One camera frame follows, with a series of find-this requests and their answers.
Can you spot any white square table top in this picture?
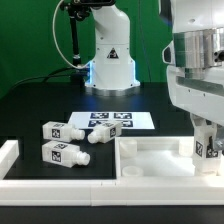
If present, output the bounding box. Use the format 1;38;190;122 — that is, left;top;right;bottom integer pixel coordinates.
115;137;224;177

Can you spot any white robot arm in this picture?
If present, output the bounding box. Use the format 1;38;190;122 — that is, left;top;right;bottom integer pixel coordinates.
59;0;224;150

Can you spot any black cable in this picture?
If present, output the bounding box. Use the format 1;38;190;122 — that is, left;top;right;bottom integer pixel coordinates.
0;67;88;101

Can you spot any white cable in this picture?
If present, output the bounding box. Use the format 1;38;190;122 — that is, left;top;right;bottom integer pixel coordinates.
52;0;88;70

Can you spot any white tag sheet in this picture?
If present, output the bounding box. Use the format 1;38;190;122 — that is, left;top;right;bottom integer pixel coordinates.
68;112;154;129

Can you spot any white U-shaped fence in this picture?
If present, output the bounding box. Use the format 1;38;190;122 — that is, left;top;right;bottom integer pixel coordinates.
0;139;224;207

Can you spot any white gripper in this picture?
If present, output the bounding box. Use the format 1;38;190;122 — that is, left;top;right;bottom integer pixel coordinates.
162;39;224;158

